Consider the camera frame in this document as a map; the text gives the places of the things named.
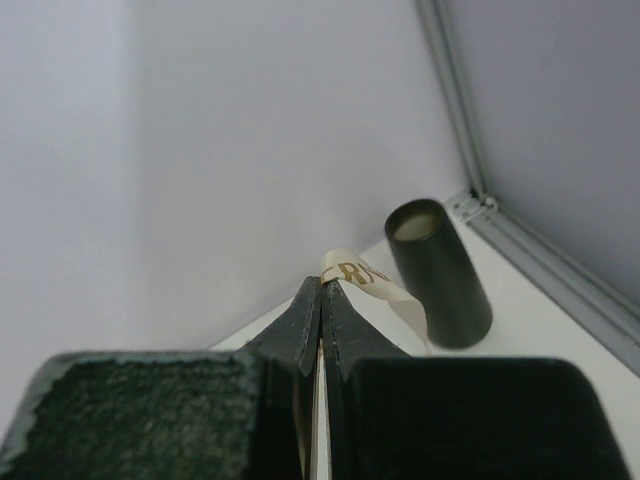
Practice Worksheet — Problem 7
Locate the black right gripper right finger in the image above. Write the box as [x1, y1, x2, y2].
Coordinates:
[321, 281, 630, 479]

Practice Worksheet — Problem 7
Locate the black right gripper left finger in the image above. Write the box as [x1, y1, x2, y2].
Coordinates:
[1, 277, 319, 479]

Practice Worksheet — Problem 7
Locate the cream printed ribbon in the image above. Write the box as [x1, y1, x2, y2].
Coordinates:
[320, 249, 431, 479]

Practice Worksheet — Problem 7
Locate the black cylindrical vase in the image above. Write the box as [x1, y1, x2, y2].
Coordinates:
[384, 199, 493, 350]

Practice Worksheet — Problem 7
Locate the aluminium frame rail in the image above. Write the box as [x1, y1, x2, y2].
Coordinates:
[418, 1, 639, 370]

